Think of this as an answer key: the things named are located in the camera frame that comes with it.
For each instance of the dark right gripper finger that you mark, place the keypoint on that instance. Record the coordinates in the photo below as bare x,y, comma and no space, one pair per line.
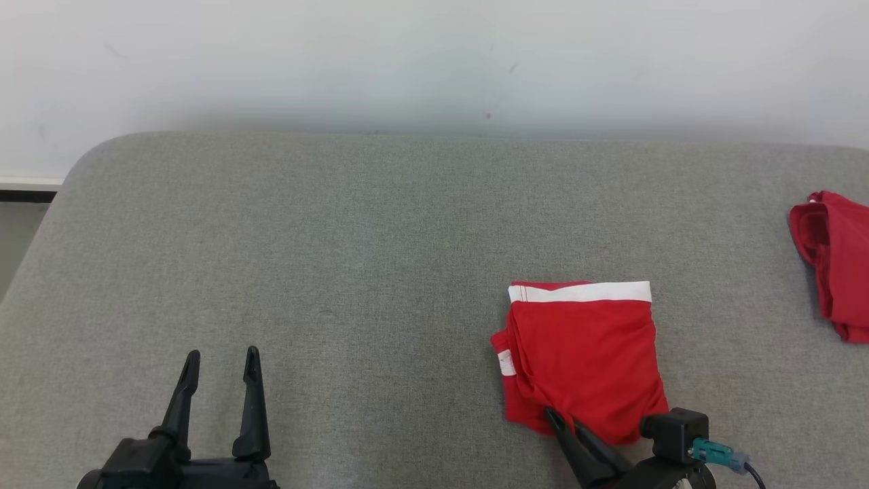
577,455
604,454

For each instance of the white and black skirting board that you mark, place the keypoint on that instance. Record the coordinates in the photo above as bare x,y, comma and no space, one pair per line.
27,189

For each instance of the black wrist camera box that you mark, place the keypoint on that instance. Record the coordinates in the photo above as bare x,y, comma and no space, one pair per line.
142,462
675,435

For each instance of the red shirt with white sleeves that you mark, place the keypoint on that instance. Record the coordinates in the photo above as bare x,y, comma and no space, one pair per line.
838,265

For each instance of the red shorts with white stripe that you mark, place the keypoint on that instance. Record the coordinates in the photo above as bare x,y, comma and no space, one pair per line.
584,360

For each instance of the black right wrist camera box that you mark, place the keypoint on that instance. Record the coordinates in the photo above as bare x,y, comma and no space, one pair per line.
675,435

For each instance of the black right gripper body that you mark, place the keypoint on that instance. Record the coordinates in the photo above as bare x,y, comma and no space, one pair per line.
658,477

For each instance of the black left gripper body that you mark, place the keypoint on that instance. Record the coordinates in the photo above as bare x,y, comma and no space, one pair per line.
231,477

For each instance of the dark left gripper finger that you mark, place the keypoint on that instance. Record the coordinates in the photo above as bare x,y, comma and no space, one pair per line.
182,407
254,414

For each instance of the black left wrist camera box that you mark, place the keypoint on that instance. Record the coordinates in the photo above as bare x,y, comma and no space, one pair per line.
142,462

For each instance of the grey fabric sofa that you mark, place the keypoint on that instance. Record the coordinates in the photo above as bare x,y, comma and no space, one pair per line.
339,258

